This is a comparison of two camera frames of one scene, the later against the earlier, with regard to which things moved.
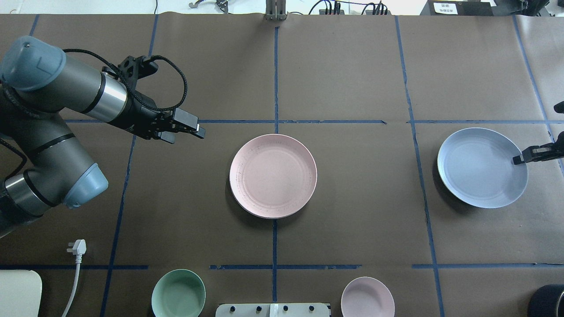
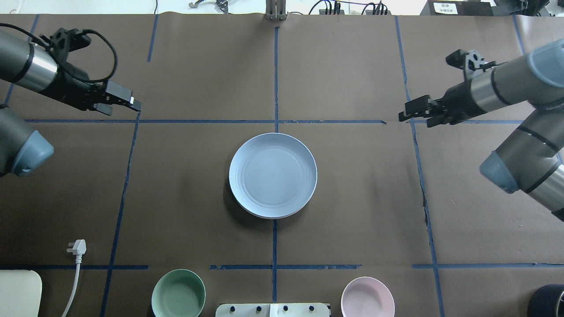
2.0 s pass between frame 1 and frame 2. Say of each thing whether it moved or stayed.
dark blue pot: stayed
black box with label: stayed
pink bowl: stayed
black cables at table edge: stayed
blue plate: moved
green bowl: stayed
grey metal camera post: stayed
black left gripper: moved
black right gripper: moved
